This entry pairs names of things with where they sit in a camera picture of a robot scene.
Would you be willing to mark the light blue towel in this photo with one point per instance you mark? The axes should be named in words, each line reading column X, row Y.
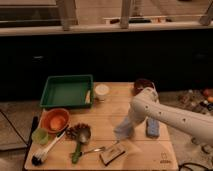
column 124, row 130

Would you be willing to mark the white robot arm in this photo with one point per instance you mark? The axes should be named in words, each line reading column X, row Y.
column 146, row 103

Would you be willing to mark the white paper cup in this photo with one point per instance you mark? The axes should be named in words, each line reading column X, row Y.
column 101, row 91

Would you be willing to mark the small green cup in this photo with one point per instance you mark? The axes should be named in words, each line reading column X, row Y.
column 40, row 136

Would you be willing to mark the cream piece in tray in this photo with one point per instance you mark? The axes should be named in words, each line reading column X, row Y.
column 87, row 98

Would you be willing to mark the dark red bowl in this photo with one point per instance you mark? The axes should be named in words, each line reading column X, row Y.
column 140, row 84

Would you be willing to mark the green plastic tray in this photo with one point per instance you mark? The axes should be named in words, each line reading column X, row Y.
column 67, row 91

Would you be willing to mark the wooden table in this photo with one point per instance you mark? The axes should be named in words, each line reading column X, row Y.
column 141, row 152

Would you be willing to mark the blue sponge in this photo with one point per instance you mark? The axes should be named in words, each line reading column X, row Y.
column 152, row 128

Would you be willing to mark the orange plastic bowl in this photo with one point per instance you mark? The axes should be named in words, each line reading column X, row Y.
column 55, row 120

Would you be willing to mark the metal spoon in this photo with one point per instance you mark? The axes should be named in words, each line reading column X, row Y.
column 90, row 151

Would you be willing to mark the wooden block brush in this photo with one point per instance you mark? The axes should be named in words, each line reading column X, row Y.
column 111, row 153

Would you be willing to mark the white dish brush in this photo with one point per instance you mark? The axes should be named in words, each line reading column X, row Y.
column 40, row 155

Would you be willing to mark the green handled metal scoop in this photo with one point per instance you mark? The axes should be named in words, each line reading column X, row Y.
column 81, row 141

